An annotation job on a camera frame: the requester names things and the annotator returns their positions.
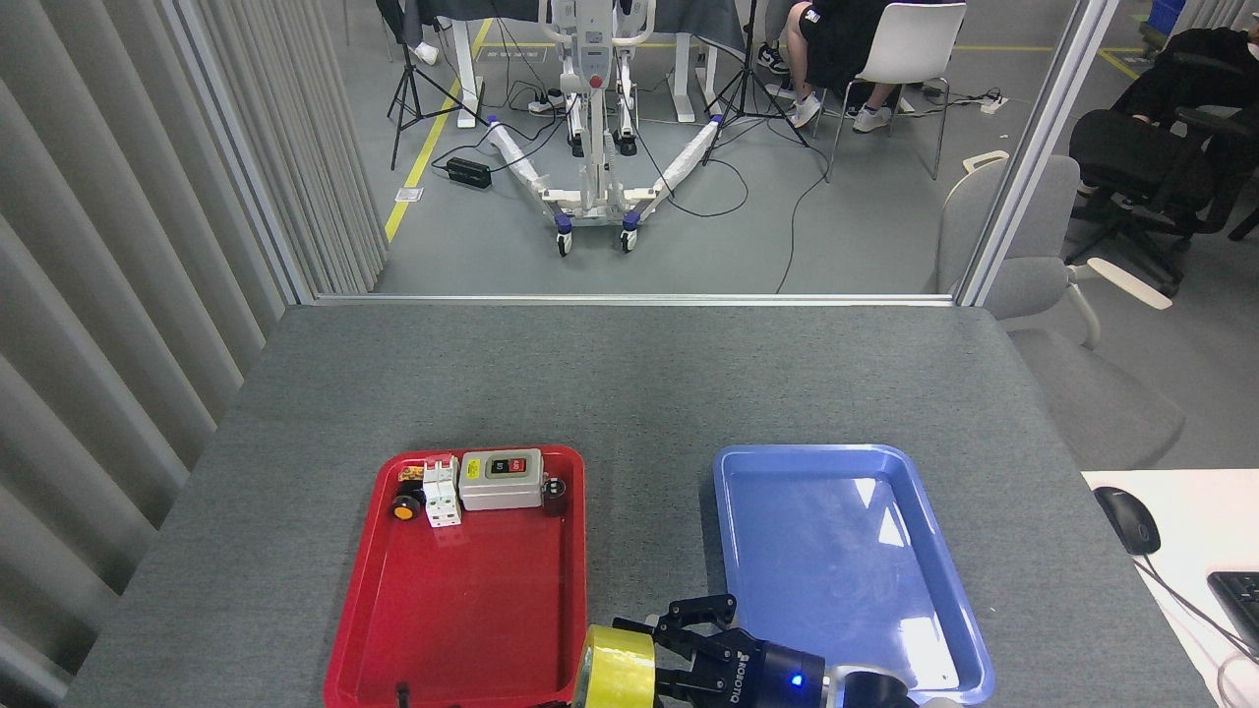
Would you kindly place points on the blue plastic tray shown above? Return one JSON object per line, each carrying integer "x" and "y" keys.
{"x": 836, "y": 551}

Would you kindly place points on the black tripod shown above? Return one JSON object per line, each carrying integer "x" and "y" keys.
{"x": 405, "y": 79}
{"x": 748, "y": 88}

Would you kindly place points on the grey office chair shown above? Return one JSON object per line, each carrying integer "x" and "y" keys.
{"x": 1082, "y": 393}

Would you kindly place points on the dark knob switch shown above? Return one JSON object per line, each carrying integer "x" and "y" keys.
{"x": 555, "y": 500}

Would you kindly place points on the red plastic tray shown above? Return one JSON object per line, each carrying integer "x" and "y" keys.
{"x": 472, "y": 610}

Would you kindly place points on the black keyboard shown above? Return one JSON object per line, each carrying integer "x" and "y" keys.
{"x": 1241, "y": 605}

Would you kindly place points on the white power strip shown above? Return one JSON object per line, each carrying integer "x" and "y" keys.
{"x": 993, "y": 102}

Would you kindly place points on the black office chair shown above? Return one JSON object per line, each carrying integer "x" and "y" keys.
{"x": 1131, "y": 157}

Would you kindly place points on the seated person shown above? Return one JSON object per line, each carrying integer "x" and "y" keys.
{"x": 1200, "y": 64}
{"x": 836, "y": 39}

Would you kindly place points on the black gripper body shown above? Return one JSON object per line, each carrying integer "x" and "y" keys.
{"x": 777, "y": 678}

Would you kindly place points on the white stand on wheels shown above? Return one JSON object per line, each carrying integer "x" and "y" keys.
{"x": 593, "y": 59}

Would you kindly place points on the blue bin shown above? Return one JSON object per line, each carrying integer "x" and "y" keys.
{"x": 1167, "y": 15}

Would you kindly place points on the silver frame post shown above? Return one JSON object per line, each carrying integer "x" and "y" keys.
{"x": 1033, "y": 147}
{"x": 236, "y": 147}

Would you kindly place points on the white circuit breaker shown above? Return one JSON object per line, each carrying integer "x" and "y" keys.
{"x": 443, "y": 501}

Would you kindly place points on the black power adapter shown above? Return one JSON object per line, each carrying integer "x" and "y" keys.
{"x": 468, "y": 173}

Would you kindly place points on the yellow tape roll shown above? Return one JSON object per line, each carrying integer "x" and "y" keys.
{"x": 620, "y": 674}

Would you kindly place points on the silver frame rail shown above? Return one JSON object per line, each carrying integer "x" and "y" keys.
{"x": 639, "y": 298}

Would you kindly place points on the grey switch box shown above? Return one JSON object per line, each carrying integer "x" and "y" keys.
{"x": 500, "y": 489}

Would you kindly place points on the yellow push button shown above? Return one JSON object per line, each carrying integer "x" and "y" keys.
{"x": 404, "y": 509}

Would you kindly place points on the black computer mouse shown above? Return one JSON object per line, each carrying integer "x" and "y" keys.
{"x": 1127, "y": 519}

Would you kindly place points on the dark-topped desk white legs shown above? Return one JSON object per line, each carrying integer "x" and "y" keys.
{"x": 689, "y": 15}

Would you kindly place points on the white chair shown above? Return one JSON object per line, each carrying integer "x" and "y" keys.
{"x": 920, "y": 44}

